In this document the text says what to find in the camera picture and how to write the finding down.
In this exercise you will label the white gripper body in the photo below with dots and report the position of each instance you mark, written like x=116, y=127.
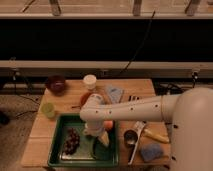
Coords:
x=94, y=128

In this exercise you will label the green pepper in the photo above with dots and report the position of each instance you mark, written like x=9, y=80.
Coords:
x=104, y=139

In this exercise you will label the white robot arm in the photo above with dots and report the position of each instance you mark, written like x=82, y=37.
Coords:
x=191, y=115

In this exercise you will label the metal measuring cup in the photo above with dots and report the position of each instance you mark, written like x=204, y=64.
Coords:
x=130, y=138

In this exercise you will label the white cup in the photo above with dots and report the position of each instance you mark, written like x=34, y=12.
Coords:
x=90, y=81

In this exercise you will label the green plastic cup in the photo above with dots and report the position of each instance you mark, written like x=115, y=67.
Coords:
x=48, y=110

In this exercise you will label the orange fruit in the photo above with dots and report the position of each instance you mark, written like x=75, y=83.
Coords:
x=108, y=125

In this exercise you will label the metal spoon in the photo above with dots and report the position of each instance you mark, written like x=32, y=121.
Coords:
x=75, y=107

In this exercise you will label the bunch of dark grapes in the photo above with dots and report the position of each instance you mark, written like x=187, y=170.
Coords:
x=72, y=142

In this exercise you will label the green plastic tray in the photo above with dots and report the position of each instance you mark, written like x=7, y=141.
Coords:
x=90, y=153

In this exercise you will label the orange bowl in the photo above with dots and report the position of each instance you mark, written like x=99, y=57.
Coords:
x=84, y=98

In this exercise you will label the light blue cloth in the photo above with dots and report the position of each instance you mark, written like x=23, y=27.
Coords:
x=114, y=93

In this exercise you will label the striped black white object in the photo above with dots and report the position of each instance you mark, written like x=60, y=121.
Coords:
x=133, y=98

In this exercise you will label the dark brown bowl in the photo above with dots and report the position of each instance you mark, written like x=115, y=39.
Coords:
x=56, y=84

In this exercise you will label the blue sponge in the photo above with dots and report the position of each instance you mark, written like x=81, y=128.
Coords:
x=151, y=152

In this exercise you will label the black power adapter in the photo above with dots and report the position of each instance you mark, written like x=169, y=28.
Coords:
x=170, y=89

